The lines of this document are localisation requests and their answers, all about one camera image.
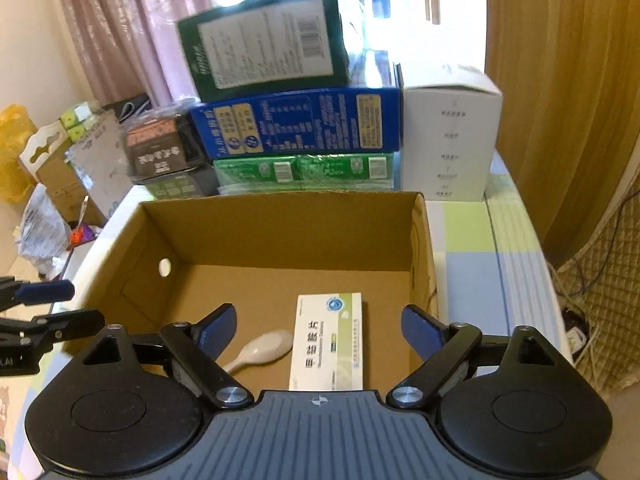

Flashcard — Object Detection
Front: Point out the white carton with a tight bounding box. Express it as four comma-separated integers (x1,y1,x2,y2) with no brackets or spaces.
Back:
399,61,503,202

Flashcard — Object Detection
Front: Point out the blue carton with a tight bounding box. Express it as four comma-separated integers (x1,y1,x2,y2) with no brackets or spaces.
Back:
191,56,401,160

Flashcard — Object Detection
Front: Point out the crumpled white plastic bag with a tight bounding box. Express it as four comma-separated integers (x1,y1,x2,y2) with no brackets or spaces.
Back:
15,183,70,281

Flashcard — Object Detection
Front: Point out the dark green carton top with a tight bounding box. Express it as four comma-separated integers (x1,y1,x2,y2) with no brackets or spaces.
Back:
177,0,349,102

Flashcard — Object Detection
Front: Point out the brown cardboard box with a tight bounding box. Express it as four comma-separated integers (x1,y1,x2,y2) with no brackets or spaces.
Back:
73,192,438,392

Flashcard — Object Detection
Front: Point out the quilted tan chair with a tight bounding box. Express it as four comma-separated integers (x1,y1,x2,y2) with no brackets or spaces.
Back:
553,172,639,398

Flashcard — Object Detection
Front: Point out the white green Mecobalamin box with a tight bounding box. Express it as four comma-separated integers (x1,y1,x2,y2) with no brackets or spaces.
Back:
288,292,363,391

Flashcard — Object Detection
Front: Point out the green packaged carton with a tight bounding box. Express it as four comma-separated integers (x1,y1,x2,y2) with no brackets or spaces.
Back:
214,153,400,195

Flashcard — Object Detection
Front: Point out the dark brown carton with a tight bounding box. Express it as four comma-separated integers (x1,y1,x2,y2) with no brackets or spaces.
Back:
124,113,206,181

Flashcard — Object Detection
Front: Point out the yellow brown curtain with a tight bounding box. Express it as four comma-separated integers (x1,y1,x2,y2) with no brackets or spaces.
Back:
486,0,639,266

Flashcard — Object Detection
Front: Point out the yellow plastic bag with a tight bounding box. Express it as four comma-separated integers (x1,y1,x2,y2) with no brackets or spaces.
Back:
0,104,37,203

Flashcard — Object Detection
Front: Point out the brown paper bag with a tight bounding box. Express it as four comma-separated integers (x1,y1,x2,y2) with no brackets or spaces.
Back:
20,110,132,226

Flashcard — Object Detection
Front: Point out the pink curtain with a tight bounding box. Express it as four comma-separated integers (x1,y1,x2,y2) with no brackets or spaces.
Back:
61,0,213,105

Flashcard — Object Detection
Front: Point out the beige plastic spoon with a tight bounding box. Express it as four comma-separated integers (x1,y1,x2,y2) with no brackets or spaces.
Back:
222,330,293,374

